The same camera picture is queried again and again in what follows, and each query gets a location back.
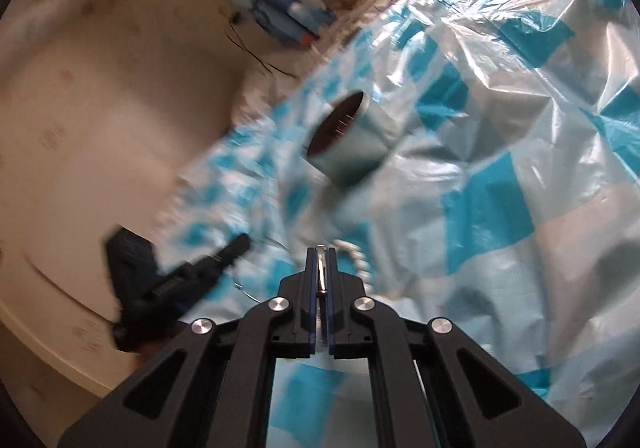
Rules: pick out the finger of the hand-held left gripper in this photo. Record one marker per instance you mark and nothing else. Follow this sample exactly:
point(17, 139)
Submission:
point(131, 253)
point(220, 260)

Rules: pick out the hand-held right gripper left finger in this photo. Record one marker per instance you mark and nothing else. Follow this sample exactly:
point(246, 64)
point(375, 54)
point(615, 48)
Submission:
point(311, 308)

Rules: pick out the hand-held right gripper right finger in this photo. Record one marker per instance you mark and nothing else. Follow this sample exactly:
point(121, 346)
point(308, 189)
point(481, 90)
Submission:
point(334, 313)

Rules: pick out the silver metal bangle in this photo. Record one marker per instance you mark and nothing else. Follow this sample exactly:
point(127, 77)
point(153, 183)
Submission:
point(320, 273)

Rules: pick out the round metal tin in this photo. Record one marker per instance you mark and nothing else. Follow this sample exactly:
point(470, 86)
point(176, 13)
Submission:
point(350, 148)

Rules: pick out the blue white checked plastic sheet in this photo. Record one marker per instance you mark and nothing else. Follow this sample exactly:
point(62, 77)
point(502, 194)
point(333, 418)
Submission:
point(500, 178)

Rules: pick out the blue cartoon curtain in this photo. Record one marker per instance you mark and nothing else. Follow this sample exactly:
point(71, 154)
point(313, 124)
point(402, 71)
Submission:
point(280, 11)

